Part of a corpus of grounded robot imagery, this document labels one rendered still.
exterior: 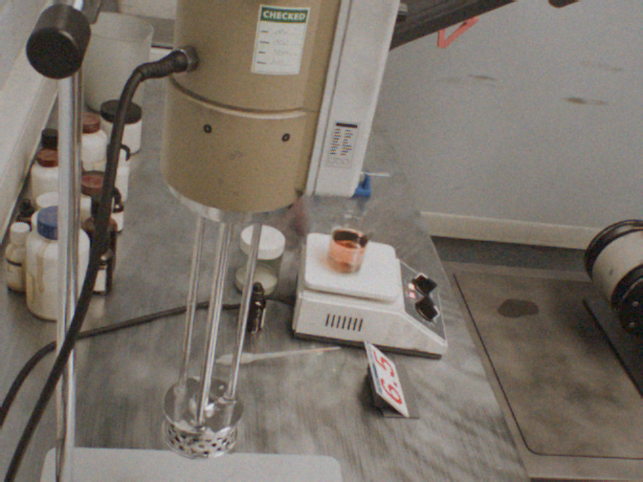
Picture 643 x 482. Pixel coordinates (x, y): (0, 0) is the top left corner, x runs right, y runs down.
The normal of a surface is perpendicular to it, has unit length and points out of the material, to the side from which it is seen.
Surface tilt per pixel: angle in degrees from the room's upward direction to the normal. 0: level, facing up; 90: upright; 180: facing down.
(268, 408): 0
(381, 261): 0
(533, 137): 90
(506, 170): 90
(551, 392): 0
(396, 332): 90
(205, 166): 90
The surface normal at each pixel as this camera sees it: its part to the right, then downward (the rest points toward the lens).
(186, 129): -0.64, 0.31
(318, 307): -0.02, 0.54
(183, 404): 0.18, -0.83
